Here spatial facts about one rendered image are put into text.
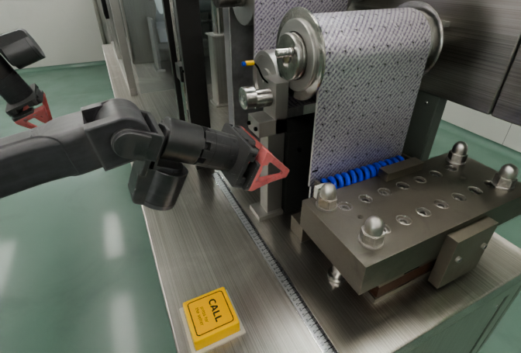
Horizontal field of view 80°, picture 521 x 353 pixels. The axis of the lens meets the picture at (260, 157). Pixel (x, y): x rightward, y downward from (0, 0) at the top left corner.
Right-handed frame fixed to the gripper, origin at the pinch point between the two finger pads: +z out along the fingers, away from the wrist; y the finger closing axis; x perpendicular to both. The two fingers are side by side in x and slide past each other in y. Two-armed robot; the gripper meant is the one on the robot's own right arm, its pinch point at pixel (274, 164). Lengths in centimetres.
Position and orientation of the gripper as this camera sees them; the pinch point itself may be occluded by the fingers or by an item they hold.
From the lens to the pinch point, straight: 52.9
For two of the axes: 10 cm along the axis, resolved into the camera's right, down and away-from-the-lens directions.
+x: 4.1, -8.7, -2.8
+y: 4.4, 4.5, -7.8
